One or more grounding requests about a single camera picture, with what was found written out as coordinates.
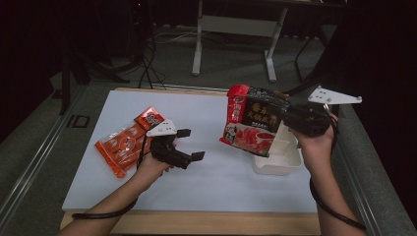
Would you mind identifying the white table mat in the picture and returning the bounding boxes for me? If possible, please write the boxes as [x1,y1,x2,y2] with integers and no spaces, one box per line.
[62,89,319,213]

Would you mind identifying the black floor cables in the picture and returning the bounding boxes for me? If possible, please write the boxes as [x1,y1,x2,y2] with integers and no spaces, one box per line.
[137,42,167,90]

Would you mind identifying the right hand-held gripper cable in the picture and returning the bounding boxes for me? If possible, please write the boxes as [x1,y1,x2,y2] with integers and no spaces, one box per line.
[309,107,367,231]

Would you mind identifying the hand-held gripper cable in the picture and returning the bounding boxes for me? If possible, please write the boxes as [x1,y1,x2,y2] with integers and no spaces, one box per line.
[309,107,367,231]
[71,136,152,221]

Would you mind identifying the orange clear sauce packet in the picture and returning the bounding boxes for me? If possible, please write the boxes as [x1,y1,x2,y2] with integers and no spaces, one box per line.
[94,123,155,179]

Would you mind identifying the white metal frame table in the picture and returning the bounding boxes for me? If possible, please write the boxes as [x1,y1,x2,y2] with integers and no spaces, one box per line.
[191,0,289,84]

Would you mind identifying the left hand-held gripper cable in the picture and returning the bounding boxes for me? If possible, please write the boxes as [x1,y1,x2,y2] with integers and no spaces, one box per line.
[71,136,152,221]

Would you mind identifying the white compartment tray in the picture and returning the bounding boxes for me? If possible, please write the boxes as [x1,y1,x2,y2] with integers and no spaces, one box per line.
[252,122,303,176]

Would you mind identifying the person's right hand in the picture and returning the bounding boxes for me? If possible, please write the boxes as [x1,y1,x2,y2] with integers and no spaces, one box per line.
[289,112,339,159]

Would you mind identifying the metal floor rail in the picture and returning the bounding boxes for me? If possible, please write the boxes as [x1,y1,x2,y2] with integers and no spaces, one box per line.
[0,86,87,224]
[337,104,385,236]

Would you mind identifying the wooden table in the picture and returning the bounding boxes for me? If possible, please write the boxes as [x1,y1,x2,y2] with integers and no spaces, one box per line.
[59,87,324,236]

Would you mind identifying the black and red soup packet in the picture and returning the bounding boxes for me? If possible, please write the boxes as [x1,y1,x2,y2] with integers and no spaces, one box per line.
[219,84,291,158]

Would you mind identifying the black metal stand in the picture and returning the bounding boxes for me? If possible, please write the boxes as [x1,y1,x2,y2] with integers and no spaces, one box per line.
[278,19,349,119]
[58,0,131,116]

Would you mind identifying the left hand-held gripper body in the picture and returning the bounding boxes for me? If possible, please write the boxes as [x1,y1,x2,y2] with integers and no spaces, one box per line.
[146,118,194,170]

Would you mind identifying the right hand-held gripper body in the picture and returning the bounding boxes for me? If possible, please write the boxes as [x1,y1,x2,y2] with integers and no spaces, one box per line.
[280,86,363,138]

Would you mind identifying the person's left hand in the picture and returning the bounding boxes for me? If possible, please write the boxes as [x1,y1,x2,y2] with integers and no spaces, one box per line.
[136,151,175,189]

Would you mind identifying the small red sauce packet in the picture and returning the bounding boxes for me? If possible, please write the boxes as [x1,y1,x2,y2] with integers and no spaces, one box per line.
[134,105,166,132]

